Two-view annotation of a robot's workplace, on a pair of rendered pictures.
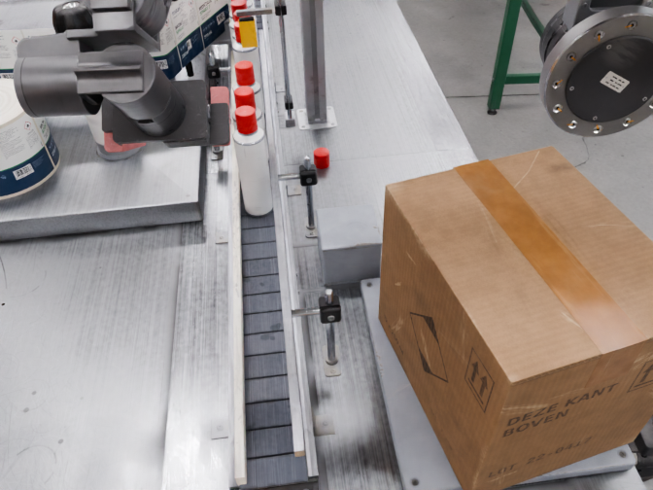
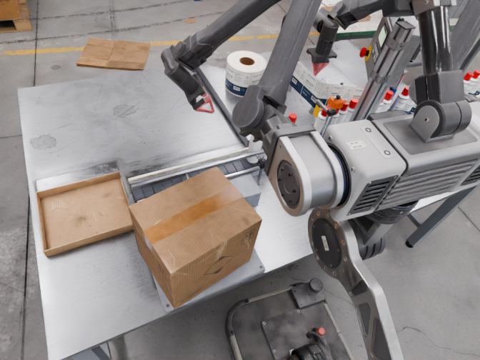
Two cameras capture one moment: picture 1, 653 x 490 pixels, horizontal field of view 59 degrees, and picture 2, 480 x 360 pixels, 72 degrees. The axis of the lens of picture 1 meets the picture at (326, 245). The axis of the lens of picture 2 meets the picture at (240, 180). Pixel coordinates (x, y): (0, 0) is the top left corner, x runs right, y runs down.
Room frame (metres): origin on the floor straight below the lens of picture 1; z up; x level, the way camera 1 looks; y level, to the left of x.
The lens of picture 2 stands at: (0.30, -0.74, 1.91)
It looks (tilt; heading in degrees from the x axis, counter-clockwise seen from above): 50 degrees down; 62
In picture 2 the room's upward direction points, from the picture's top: 10 degrees clockwise
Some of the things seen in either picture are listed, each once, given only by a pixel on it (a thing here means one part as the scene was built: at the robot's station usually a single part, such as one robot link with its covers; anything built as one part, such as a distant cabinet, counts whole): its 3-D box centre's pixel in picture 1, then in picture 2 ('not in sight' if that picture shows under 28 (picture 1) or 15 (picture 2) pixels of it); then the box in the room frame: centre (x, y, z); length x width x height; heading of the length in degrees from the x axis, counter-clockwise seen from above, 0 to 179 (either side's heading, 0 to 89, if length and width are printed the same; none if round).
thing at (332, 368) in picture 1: (331, 359); not in sight; (0.50, 0.00, 0.83); 0.06 x 0.03 x 0.01; 4
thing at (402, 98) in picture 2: not in sight; (398, 105); (1.60, 0.20, 0.98); 0.05 x 0.05 x 0.20
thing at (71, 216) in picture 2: not in sight; (86, 210); (0.12, 0.06, 0.85); 0.30 x 0.26 x 0.04; 5
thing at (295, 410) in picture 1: (273, 164); (263, 151); (0.83, 0.09, 0.95); 1.07 x 0.01 x 0.01; 5
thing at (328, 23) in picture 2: not in sight; (328, 30); (1.06, 0.23, 1.38); 0.07 x 0.06 x 0.07; 89
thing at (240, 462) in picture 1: (235, 191); (253, 148); (0.82, 0.16, 0.90); 1.07 x 0.01 x 0.02; 5
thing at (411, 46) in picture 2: not in sight; (390, 48); (1.23, 0.08, 1.38); 0.17 x 0.10 x 0.19; 60
